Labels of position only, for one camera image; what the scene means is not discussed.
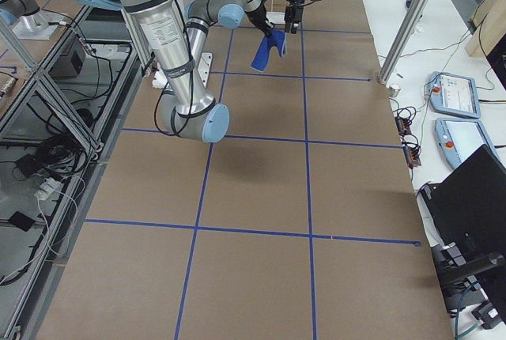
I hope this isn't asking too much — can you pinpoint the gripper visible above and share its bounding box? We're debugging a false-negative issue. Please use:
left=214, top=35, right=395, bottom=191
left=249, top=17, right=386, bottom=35
left=247, top=4, right=274, bottom=36
left=284, top=0, right=304, bottom=32

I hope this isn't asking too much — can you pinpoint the blue microfiber towel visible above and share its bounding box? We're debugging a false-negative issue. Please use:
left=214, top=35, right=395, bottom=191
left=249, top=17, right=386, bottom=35
left=251, top=29, right=286, bottom=72

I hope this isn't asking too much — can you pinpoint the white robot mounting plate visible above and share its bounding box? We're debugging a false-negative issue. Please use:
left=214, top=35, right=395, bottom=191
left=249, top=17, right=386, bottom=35
left=152, top=52, right=213, bottom=90

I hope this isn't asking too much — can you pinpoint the upper teach pendant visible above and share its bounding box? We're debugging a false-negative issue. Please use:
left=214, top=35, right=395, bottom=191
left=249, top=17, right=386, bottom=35
left=425, top=72, right=481, bottom=119

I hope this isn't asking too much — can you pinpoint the teach pendant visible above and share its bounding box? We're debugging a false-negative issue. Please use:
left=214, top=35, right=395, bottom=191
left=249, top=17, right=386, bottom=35
left=425, top=72, right=481, bottom=119
left=435, top=118, right=498, bottom=169

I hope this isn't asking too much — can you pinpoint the black power strip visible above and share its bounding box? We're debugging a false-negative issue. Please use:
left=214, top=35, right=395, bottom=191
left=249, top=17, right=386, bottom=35
left=395, top=117, right=421, bottom=169

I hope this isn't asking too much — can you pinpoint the brown paper table cover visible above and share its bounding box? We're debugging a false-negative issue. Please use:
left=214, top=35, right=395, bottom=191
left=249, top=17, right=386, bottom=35
left=36, top=0, right=452, bottom=339

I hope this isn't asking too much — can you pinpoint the lower teach pendant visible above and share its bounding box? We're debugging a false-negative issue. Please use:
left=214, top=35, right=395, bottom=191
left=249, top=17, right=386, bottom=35
left=435, top=118, right=498, bottom=169

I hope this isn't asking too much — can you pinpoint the black laptop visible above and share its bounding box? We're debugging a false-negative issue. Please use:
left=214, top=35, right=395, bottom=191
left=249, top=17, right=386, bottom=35
left=421, top=145, right=505, bottom=258

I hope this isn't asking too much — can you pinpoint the aluminium frame post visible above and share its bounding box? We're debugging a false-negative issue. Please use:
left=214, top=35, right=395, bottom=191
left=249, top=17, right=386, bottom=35
left=377, top=0, right=429, bottom=85

